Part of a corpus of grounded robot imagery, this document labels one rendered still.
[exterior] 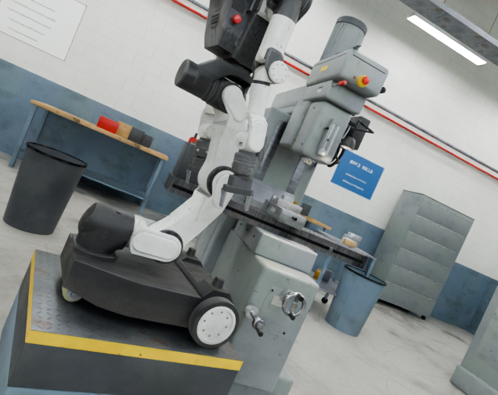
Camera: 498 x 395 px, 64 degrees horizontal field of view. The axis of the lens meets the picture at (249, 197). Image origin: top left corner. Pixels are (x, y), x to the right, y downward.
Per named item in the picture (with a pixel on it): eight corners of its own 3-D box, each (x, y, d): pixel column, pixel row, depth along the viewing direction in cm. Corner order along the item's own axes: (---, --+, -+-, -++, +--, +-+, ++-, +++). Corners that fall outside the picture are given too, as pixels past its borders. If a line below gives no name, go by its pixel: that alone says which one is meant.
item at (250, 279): (272, 396, 197) (322, 287, 194) (214, 380, 187) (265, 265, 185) (237, 321, 274) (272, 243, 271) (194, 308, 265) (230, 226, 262)
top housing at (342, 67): (379, 98, 208) (391, 69, 208) (338, 74, 201) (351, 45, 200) (337, 104, 254) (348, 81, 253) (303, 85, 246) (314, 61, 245)
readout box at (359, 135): (359, 151, 257) (373, 121, 256) (348, 146, 254) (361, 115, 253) (344, 150, 276) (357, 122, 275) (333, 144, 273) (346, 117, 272)
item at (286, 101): (335, 127, 239) (348, 96, 238) (304, 110, 233) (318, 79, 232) (290, 128, 316) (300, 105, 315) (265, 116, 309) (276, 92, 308)
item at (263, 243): (310, 275, 211) (319, 255, 211) (253, 253, 201) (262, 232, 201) (280, 248, 259) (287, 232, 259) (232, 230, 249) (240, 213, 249)
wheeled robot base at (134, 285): (56, 313, 127) (96, 218, 126) (53, 254, 172) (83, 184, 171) (221, 341, 159) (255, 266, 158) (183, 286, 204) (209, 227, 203)
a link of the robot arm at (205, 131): (200, 146, 179) (204, 122, 178) (193, 144, 189) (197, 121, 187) (222, 151, 184) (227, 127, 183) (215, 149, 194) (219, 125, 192)
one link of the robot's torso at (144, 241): (125, 255, 150) (139, 223, 149) (117, 238, 167) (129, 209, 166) (174, 268, 160) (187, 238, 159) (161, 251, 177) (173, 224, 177)
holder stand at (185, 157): (214, 192, 211) (229, 157, 210) (175, 176, 202) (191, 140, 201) (207, 187, 222) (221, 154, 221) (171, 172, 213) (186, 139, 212)
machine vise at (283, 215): (301, 230, 211) (310, 211, 210) (277, 220, 207) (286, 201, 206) (283, 218, 245) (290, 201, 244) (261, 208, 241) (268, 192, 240)
